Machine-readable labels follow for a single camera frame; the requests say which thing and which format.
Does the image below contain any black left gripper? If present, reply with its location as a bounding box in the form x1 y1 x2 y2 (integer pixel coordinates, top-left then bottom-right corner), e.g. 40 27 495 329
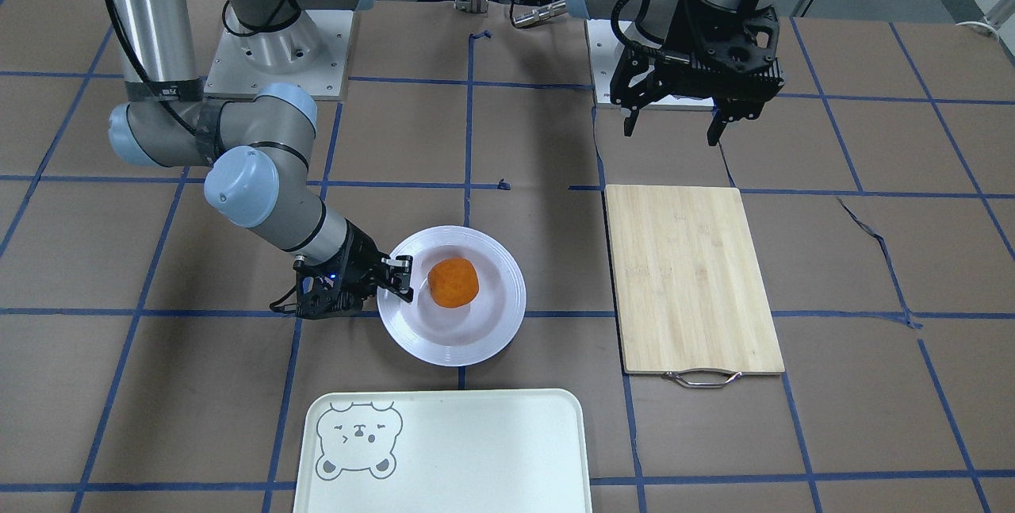
610 0 784 147

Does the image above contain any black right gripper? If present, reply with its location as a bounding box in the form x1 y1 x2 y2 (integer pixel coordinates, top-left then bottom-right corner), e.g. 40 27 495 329
293 221 416 320

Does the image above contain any orange fruit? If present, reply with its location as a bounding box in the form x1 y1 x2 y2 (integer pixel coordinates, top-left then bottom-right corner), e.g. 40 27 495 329
427 257 480 308

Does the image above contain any white round plate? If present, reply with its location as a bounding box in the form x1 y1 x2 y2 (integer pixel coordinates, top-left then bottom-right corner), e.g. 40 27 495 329
377 225 527 367

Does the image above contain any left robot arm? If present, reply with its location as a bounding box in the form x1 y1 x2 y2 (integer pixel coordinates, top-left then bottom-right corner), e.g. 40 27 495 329
566 0 784 147

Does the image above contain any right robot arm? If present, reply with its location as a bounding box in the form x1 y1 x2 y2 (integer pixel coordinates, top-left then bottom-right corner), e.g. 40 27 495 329
104 0 414 320

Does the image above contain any cream bear tray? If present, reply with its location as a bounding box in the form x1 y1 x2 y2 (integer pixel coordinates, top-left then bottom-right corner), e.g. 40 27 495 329
293 388 593 512

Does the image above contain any wooden cutting board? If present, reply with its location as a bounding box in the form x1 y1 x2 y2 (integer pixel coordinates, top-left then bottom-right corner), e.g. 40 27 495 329
604 184 784 384

